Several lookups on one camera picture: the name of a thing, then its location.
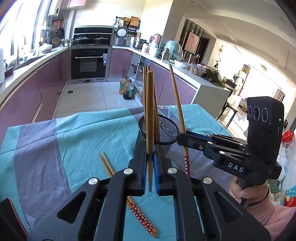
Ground purple wall cabinet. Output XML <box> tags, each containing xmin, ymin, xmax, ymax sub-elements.
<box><xmin>61</xmin><ymin>0</ymin><xmax>87</xmax><ymax>9</ymax></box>

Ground bamboo chopstick lone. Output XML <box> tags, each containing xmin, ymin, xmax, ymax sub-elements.
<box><xmin>142</xmin><ymin>65</ymin><xmax>147</xmax><ymax>120</ymax></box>

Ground white water heater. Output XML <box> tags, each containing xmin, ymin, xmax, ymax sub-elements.
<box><xmin>48</xmin><ymin>0</ymin><xmax>62</xmax><ymax>17</ymax></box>

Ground black range hood stove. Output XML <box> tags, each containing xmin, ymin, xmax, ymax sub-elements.
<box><xmin>73</xmin><ymin>25</ymin><xmax>114</xmax><ymax>46</ymax></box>

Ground bamboo chopstick red end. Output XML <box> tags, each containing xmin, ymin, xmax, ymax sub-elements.
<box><xmin>147</xmin><ymin>70</ymin><xmax>154</xmax><ymax>193</ymax></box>
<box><xmin>143</xmin><ymin>65</ymin><xmax>147</xmax><ymax>130</ymax></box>
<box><xmin>98</xmin><ymin>153</ymin><xmax>158</xmax><ymax>238</ymax></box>
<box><xmin>169</xmin><ymin>64</ymin><xmax>190</xmax><ymax>177</ymax></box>
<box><xmin>100</xmin><ymin>150</ymin><xmax>158</xmax><ymax>233</ymax></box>
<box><xmin>153</xmin><ymin>80</ymin><xmax>160</xmax><ymax>142</ymax></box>

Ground mint green appliance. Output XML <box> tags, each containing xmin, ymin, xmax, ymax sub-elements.
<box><xmin>164</xmin><ymin>40</ymin><xmax>183</xmax><ymax>61</ymax></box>

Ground teal and purple tablecloth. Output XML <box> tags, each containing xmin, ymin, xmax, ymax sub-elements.
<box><xmin>1</xmin><ymin>104</ymin><xmax>230</xmax><ymax>240</ymax></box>

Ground yellow cooking oil bottle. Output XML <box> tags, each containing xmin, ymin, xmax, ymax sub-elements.
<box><xmin>119</xmin><ymin>76</ymin><xmax>128</xmax><ymax>95</ymax></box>

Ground green leafy vegetables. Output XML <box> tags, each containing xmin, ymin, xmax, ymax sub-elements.
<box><xmin>202</xmin><ymin>69</ymin><xmax>225</xmax><ymax>88</ymax></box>

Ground pink sleeve right forearm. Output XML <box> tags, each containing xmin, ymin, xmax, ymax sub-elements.
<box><xmin>246</xmin><ymin>197</ymin><xmax>296</xmax><ymax>240</ymax></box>

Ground black mesh pen cup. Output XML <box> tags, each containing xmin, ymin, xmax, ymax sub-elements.
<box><xmin>133</xmin><ymin>115</ymin><xmax>179</xmax><ymax>158</ymax></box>

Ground right hand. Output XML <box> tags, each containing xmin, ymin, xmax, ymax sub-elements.
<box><xmin>228</xmin><ymin>176</ymin><xmax>269</xmax><ymax>204</ymax></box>

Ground pink electric kettle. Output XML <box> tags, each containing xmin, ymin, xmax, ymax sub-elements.
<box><xmin>152</xmin><ymin>34</ymin><xmax>162</xmax><ymax>44</ymax></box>

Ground steel stock pot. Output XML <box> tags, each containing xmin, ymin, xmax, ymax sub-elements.
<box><xmin>132</xmin><ymin>38</ymin><xmax>147</xmax><ymax>50</ymax></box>

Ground white rice cooker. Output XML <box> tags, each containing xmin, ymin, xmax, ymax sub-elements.
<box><xmin>114</xmin><ymin>27</ymin><xmax>128</xmax><ymax>47</ymax></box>

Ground black built-in oven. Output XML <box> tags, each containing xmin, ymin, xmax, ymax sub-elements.
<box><xmin>68</xmin><ymin>46</ymin><xmax>112</xmax><ymax>83</ymax></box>

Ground white microwave oven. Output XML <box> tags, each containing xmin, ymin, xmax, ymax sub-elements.
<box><xmin>0</xmin><ymin>49</ymin><xmax>6</xmax><ymax>83</ymax></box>

